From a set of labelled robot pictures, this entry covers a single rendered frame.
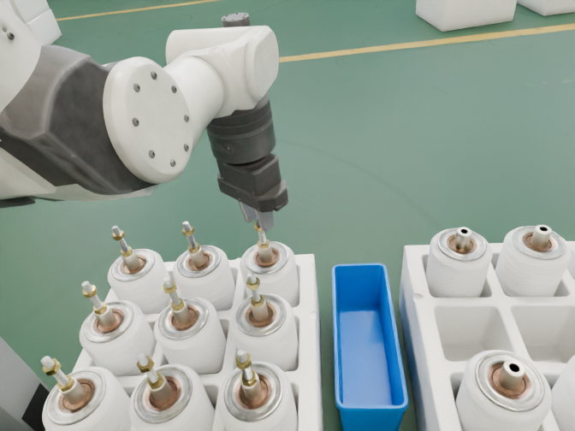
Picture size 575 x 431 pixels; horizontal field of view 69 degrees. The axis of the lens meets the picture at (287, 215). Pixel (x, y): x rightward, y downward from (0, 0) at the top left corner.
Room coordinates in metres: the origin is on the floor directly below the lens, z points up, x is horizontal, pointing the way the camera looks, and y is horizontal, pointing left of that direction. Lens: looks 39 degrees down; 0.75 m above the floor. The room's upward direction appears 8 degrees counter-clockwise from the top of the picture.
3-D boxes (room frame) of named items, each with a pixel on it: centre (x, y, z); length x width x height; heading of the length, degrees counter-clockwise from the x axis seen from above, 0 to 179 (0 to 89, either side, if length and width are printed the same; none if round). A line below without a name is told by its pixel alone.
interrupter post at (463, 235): (0.47, -0.28, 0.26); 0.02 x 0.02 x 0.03
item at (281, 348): (0.39, 0.06, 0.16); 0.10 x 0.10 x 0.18
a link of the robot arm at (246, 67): (0.47, 0.04, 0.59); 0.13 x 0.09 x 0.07; 162
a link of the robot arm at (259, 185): (0.51, 0.04, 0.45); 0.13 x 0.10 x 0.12; 43
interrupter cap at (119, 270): (0.53, 0.28, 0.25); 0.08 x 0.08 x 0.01
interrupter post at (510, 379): (0.24, -0.24, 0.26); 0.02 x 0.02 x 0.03
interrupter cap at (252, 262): (0.51, 0.05, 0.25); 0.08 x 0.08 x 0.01
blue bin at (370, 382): (0.44, -0.11, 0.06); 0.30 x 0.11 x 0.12; 171
